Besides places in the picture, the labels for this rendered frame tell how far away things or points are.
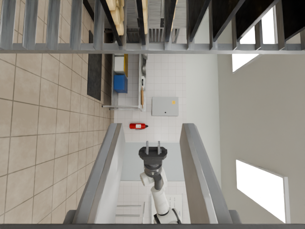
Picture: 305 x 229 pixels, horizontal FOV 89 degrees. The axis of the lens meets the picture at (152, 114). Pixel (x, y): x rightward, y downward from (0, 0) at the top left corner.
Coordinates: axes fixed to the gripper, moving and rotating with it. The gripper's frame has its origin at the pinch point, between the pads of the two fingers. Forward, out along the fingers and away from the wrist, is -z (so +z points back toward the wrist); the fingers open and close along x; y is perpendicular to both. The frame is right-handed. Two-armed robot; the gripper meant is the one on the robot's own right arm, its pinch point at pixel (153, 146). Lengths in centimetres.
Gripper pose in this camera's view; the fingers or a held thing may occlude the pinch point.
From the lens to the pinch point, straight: 67.6
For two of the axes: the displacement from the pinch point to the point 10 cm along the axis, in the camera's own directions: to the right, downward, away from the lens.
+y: 0.0, 6.5, -7.6
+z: 0.0, 7.6, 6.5
